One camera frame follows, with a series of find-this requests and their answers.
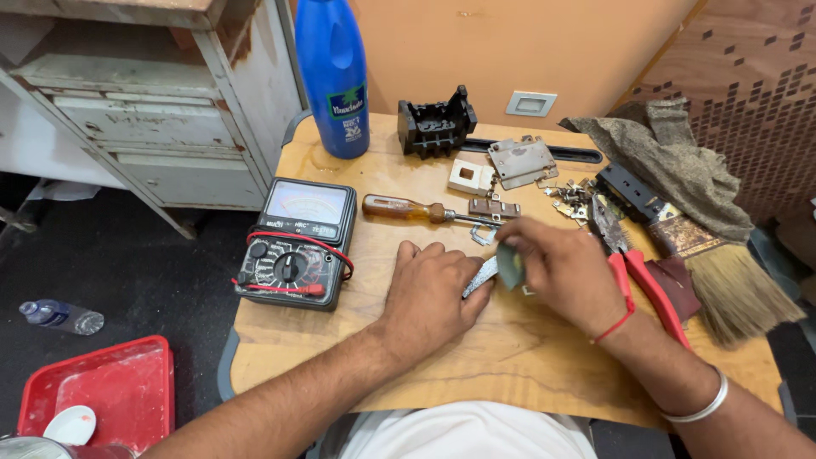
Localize black flat strip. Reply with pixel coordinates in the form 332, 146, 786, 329
460, 137, 603, 164

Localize black plastic switch housing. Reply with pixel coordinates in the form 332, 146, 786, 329
397, 85, 478, 160

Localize small white bowl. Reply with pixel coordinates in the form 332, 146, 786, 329
42, 405, 98, 446

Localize steel container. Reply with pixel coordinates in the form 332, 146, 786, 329
0, 436, 138, 459

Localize white ceramic block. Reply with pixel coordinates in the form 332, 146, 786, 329
447, 159, 497, 196

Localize dark red sandpaper sheet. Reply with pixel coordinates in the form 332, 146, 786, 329
644, 256, 703, 323

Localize pile of small metal parts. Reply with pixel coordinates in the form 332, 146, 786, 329
542, 178, 600, 225

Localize grey metal strip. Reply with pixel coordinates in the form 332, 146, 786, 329
462, 256, 499, 299

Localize red thread wristband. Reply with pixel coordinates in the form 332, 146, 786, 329
590, 252, 637, 346

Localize brown terminal block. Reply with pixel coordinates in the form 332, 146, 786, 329
468, 197, 521, 221

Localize clear plastic water bottle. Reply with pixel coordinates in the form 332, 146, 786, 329
18, 299, 105, 337

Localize black plastic bar part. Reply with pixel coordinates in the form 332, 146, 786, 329
595, 162, 667, 224

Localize silver metal bangle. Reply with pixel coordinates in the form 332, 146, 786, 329
660, 366, 729, 424

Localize wooden table board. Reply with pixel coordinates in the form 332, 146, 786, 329
217, 110, 798, 431

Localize green sandpaper piece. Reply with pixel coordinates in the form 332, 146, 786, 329
496, 242, 527, 292

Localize red multimeter probe lead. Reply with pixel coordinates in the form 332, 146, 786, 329
231, 231, 354, 298

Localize grey metal plate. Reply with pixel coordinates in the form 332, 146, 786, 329
487, 134, 560, 191

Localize red handled pliers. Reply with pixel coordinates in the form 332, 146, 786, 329
588, 195, 692, 350

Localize person's left hand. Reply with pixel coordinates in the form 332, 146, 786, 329
373, 240, 496, 359

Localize black analog multimeter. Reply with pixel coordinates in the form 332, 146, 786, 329
233, 177, 358, 312

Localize brown handled screwdriver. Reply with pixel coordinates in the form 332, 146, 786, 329
362, 194, 504, 229

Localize worn white metal cabinet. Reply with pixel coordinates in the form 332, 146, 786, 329
0, 0, 307, 241

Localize white wall switch plate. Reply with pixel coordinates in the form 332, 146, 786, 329
505, 90, 558, 118

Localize person's right hand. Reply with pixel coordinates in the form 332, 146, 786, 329
495, 217, 631, 340

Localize person's white shirt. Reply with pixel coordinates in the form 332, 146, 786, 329
319, 400, 600, 459

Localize blue plastic bottle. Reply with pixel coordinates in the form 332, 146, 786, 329
295, 0, 371, 160

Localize wide bristle paint brush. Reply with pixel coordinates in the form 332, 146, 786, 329
647, 203, 807, 349

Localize red plastic tray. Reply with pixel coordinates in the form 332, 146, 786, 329
16, 335, 176, 455

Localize olive grey cloth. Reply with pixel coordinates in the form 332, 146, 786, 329
558, 97, 756, 244

